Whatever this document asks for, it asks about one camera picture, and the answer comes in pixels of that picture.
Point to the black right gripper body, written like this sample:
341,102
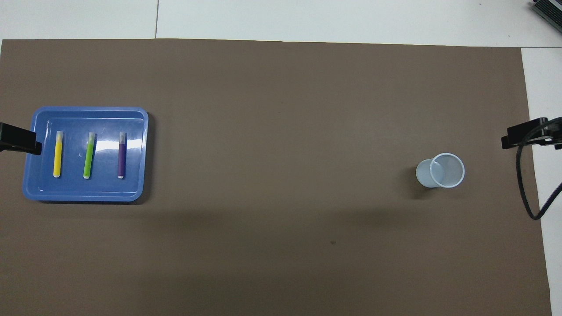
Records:
554,131

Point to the yellow marker pen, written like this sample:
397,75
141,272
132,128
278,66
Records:
57,158

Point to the green marker pen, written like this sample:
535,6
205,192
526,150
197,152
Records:
89,158

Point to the purple marker pen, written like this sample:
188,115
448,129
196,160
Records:
122,158

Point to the clear plastic cup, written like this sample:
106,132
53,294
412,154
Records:
423,173

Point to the blue plastic tray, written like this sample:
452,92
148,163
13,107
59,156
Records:
131,184

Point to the grey ribbed device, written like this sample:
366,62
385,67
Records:
549,11

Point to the brown table mat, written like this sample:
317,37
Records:
281,131

